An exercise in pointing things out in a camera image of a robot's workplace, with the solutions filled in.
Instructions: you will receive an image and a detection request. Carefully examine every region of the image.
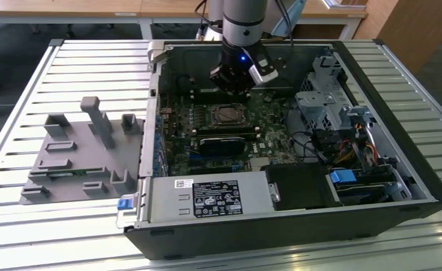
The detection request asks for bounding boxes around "grey parts rack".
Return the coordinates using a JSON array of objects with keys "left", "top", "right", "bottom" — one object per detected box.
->
[{"left": 19, "top": 96, "right": 147, "bottom": 206}]

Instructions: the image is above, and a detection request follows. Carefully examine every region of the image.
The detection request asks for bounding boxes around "blue disk carrier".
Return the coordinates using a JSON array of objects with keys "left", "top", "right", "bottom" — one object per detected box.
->
[{"left": 329, "top": 168, "right": 358, "bottom": 186}]

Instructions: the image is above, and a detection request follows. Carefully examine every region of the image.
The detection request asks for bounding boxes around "silver power supply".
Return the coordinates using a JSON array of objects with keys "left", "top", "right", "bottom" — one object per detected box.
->
[{"left": 139, "top": 173, "right": 281, "bottom": 228}]

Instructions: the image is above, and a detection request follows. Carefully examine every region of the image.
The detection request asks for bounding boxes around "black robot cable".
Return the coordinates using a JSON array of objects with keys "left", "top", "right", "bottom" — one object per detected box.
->
[{"left": 276, "top": 0, "right": 298, "bottom": 91}]

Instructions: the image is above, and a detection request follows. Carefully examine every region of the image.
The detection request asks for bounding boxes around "black RAM slot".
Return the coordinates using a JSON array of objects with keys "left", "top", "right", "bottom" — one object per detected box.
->
[{"left": 195, "top": 127, "right": 257, "bottom": 134}]

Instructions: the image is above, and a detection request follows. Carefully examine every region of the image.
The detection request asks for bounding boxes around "black graphics card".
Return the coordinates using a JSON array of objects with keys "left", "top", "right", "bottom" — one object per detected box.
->
[{"left": 199, "top": 137, "right": 246, "bottom": 156}]

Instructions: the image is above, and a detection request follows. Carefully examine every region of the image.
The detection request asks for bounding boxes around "yellow orange wire bundle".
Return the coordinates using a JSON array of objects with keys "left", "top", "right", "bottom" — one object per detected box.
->
[{"left": 334, "top": 139, "right": 381, "bottom": 166}]

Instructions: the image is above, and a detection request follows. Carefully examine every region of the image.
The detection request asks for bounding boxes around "black plastic shroud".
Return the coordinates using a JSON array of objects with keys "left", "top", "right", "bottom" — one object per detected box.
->
[{"left": 261, "top": 164, "right": 344, "bottom": 212}]

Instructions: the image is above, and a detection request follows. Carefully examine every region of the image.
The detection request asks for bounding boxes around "green motherboard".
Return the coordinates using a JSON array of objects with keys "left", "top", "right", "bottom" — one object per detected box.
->
[{"left": 157, "top": 93, "right": 301, "bottom": 177}]

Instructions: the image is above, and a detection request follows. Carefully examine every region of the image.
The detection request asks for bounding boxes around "wooden cabinet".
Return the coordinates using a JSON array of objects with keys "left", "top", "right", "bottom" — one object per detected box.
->
[{"left": 353, "top": 0, "right": 442, "bottom": 75}]

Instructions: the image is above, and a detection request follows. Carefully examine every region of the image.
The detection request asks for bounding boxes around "silver chipset heatsink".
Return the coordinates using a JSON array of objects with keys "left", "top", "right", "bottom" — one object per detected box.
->
[{"left": 250, "top": 157, "right": 272, "bottom": 170}]

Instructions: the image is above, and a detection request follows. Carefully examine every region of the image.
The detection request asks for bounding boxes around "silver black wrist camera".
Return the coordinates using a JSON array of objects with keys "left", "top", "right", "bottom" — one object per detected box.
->
[{"left": 244, "top": 46, "right": 286, "bottom": 85}]

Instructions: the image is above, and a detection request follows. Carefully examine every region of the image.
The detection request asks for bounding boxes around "black PC case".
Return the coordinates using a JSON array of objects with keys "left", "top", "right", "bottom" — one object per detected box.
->
[{"left": 125, "top": 39, "right": 442, "bottom": 261}]

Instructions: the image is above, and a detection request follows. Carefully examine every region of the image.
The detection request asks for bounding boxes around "green RAM stick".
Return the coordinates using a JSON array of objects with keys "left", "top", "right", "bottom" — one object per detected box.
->
[{"left": 47, "top": 168, "right": 107, "bottom": 177}]

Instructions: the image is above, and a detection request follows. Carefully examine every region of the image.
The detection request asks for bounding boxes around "CPU socket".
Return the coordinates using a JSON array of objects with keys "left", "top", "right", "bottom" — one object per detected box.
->
[{"left": 209, "top": 103, "right": 252, "bottom": 127}]

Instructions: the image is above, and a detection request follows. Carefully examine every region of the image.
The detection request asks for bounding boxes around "silver metal drive cage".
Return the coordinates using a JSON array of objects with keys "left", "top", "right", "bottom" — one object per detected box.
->
[{"left": 294, "top": 55, "right": 377, "bottom": 136}]

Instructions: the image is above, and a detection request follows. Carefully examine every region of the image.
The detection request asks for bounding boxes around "wooden desk white frame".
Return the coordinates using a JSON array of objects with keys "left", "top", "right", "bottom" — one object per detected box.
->
[{"left": 0, "top": 0, "right": 369, "bottom": 40}]

